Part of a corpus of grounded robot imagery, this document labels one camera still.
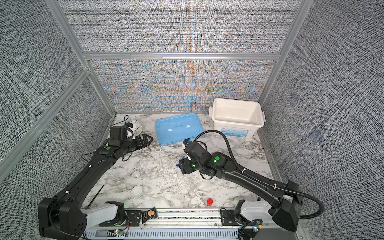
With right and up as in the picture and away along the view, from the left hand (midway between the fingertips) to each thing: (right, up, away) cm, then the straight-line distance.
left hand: (147, 140), depth 82 cm
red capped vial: (+33, -32, -5) cm, 46 cm away
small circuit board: (+3, -35, -9) cm, 36 cm away
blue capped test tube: (+17, -11, -10) cm, 23 cm away
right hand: (+21, -10, -8) cm, 24 cm away
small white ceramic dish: (-8, -20, +5) cm, 22 cm away
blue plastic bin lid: (+14, +5, +29) cm, 33 cm away
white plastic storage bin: (+58, +14, +31) cm, 67 cm away
